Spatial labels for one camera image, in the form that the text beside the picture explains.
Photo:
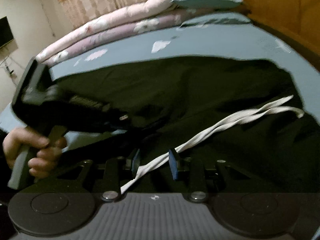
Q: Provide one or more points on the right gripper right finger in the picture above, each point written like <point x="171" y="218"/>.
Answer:
<point x="234" y="197"/>

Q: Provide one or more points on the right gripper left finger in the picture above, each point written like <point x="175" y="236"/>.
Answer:
<point x="69" y="198"/>

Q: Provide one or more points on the black sweatpants with drawstring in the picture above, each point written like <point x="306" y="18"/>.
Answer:
<point x="246" y="112"/>

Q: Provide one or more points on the person's left hand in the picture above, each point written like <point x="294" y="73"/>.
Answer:
<point x="44" y="153"/>

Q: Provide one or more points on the purple floral folded quilt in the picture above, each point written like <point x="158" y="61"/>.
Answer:
<point x="166" y="20"/>

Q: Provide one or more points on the blue patterned bed sheet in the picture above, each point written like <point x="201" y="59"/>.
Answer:
<point x="242" y="42"/>

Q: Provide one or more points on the white floral folded quilt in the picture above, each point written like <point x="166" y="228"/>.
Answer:
<point x="116" y="18"/>

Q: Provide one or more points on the wooden headboard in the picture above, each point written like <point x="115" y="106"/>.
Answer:
<point x="294" y="21"/>

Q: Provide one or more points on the black wall television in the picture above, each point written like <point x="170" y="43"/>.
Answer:
<point x="6" y="35"/>

